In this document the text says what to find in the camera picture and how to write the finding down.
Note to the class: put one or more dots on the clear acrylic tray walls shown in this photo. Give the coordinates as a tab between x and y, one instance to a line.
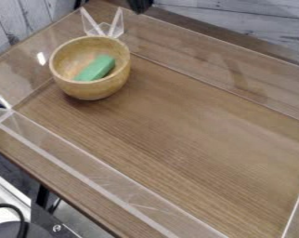
189	154

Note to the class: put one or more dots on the brown wooden bowl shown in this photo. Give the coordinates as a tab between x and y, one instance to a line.
72	57

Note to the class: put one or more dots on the green rectangular block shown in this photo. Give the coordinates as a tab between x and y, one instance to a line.
96	69

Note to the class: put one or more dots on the dark metal floor bracket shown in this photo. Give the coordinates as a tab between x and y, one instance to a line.
44	226

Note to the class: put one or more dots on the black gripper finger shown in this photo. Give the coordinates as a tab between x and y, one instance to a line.
140	6

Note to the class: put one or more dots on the black table leg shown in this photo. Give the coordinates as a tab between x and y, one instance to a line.
43	197

